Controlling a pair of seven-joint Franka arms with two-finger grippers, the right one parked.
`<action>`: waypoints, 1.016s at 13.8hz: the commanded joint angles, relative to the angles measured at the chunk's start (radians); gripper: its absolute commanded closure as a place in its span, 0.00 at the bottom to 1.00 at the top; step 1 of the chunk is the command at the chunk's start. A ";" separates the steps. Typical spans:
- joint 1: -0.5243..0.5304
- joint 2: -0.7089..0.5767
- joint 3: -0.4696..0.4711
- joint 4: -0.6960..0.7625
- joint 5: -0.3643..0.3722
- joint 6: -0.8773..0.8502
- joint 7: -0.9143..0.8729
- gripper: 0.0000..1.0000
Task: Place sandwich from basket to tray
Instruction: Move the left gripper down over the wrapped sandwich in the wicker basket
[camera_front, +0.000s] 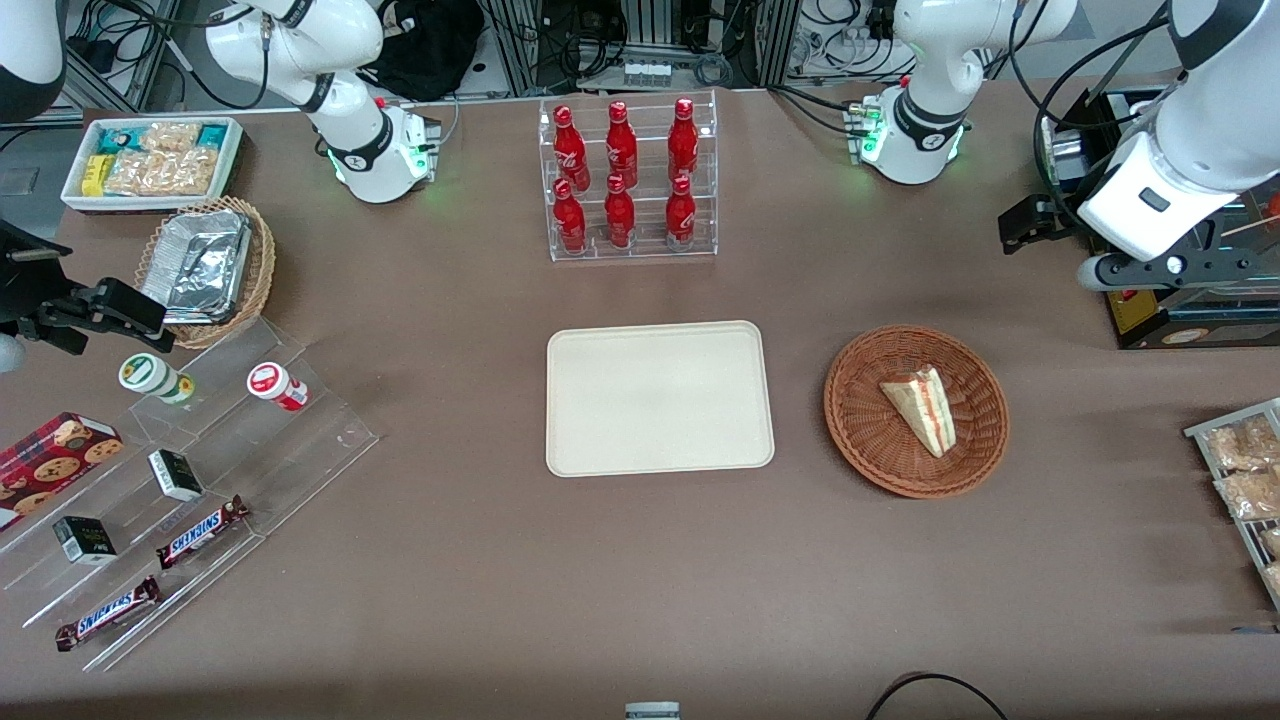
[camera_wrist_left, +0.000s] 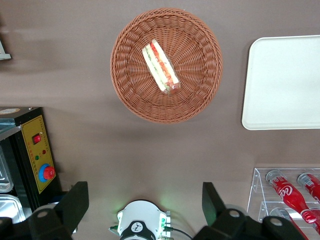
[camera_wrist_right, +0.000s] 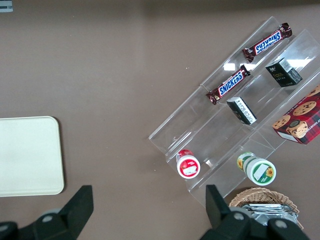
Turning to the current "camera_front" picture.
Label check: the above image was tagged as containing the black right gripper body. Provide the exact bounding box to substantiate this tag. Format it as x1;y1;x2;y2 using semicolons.
0;218;75;326

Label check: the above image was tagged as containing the triangular sandwich wedge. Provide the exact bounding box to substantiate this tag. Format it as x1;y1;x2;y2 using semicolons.
879;365;958;459

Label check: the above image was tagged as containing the light wicker basket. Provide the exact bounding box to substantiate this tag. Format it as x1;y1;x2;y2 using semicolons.
134;195;277;351

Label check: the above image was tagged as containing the brown round wicker basket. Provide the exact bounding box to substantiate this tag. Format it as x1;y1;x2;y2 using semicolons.
823;325;1010;499

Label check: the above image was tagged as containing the beige rectangular tray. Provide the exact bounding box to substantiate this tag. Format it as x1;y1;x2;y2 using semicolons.
545;320;776;479

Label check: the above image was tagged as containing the green lid cup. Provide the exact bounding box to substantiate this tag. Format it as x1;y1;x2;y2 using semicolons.
118;353;196;406

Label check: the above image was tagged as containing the silver foil container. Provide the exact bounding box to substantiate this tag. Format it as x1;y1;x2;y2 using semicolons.
140;208;253;326

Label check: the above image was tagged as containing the white rectangular snack bin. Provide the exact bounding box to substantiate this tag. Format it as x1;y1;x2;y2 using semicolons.
61;116;245;215

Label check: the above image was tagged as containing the black hot dog roller machine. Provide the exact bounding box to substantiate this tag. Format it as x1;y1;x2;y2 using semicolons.
1038;88;1280;351

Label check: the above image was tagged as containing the red cookie box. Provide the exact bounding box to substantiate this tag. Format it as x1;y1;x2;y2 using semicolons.
0;411;126;533

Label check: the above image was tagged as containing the clear rice cracker packet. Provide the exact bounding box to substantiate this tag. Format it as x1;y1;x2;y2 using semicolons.
103;148;221;198
140;121;204;154

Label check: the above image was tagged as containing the red lid cup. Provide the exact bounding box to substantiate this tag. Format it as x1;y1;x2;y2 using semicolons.
247;362;310;413

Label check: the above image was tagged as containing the small black box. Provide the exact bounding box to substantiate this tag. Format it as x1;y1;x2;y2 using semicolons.
52;516;118;566
148;449;205;503

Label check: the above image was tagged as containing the clear acrylic stepped display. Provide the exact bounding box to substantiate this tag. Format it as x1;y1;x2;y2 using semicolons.
0;315;380;674

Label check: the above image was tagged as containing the Snickers chocolate bar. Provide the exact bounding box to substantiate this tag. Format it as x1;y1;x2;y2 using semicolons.
155;495;251;571
54;575;163;653

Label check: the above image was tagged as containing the red cola bottle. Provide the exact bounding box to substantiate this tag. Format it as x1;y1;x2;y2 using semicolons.
552;178;589;254
667;97;701;184
604;174;638;250
665;175;698;251
553;105;592;193
605;100;640;189

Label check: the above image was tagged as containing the clear acrylic bottle rack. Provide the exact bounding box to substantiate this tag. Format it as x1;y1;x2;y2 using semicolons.
538;90;719;263

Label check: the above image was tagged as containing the black bag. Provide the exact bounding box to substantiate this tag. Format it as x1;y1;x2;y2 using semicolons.
362;0;487;103

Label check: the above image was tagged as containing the metal wire rack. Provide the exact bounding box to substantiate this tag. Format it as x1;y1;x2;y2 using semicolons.
1184;397;1280;613

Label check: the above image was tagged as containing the black cable loop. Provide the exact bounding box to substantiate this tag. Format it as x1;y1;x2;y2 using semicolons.
864;672;1011;720

